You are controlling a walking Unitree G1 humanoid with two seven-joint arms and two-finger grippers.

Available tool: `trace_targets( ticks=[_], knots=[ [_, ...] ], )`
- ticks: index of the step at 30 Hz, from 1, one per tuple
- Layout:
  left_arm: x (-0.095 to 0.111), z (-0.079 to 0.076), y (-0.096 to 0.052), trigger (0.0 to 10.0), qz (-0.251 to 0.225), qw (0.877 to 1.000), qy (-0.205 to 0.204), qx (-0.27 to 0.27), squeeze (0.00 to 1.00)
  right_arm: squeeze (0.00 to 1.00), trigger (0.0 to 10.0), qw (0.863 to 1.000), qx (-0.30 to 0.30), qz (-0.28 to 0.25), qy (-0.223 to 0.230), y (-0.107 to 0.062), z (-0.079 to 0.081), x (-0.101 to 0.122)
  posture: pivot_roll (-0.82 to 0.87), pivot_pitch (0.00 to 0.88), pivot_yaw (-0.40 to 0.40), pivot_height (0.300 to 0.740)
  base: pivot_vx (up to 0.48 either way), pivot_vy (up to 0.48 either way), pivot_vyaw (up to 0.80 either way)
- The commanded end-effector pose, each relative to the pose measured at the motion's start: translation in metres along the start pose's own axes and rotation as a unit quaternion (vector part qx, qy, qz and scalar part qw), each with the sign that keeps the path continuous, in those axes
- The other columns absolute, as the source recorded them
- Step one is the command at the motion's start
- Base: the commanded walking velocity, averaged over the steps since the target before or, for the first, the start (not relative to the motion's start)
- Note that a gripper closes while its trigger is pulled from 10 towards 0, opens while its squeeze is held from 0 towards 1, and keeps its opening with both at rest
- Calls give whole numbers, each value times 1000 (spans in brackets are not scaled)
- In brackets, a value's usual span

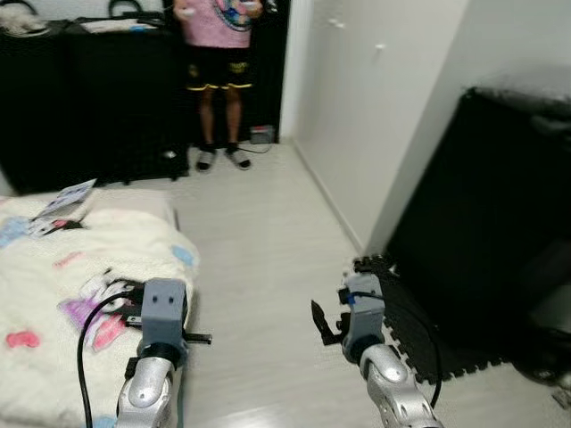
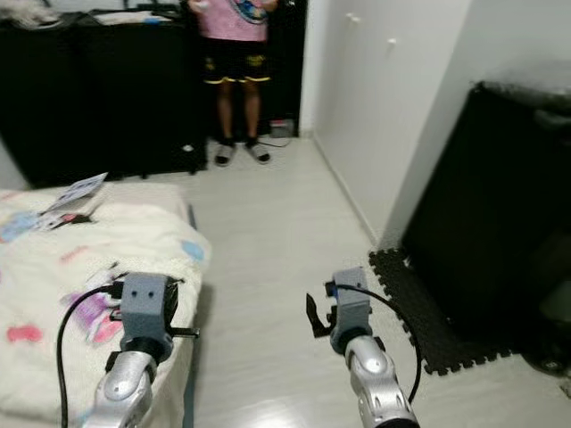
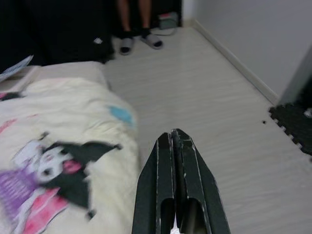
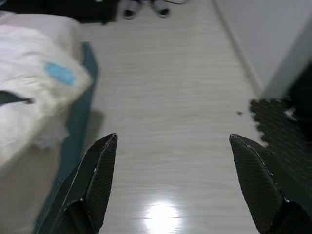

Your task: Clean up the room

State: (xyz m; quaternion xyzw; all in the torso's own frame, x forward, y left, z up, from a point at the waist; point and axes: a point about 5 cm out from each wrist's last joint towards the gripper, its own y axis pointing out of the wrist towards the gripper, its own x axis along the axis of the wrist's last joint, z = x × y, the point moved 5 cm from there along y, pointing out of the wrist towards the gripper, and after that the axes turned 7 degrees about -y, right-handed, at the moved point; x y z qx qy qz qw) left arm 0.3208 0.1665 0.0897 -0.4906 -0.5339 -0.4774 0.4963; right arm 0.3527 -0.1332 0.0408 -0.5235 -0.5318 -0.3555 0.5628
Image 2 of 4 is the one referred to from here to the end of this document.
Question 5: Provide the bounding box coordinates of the white fluffy item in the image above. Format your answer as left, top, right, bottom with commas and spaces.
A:
0, 0, 59, 28

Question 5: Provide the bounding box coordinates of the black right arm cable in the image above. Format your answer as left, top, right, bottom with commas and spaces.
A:
339, 284, 425, 402

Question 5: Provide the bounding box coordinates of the person in pink shirt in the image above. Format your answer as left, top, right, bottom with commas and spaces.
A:
187, 0, 277, 168

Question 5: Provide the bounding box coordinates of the white blue printed book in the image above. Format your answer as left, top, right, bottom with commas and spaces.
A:
49, 172, 110, 215

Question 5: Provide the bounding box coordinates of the black wardrobe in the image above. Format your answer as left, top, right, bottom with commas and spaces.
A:
401, 82, 571, 375

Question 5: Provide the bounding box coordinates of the small grey floor box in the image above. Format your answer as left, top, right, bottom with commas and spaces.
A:
268, 120, 295, 139

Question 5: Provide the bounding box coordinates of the large black foam mat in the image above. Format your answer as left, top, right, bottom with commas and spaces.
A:
368, 248, 518, 375

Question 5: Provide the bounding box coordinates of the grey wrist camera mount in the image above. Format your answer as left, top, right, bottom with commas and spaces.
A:
120, 272, 179, 344
330, 267, 374, 353

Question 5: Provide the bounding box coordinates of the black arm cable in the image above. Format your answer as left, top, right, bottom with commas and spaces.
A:
339, 284, 425, 402
56, 284, 126, 428

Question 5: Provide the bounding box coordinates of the black fabric cabinet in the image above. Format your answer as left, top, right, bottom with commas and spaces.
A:
0, 11, 309, 188

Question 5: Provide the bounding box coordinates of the white wardrobe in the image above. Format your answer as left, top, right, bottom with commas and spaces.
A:
302, 0, 474, 246

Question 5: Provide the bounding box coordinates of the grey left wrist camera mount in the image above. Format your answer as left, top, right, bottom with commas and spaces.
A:
120, 272, 179, 344

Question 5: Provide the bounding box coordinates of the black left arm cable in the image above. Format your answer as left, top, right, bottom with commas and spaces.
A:
56, 284, 126, 428

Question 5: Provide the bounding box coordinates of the white blue flat item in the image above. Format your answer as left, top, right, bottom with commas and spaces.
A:
94, 11, 170, 26

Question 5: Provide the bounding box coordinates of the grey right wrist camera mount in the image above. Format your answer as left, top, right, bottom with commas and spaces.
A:
330, 267, 374, 353

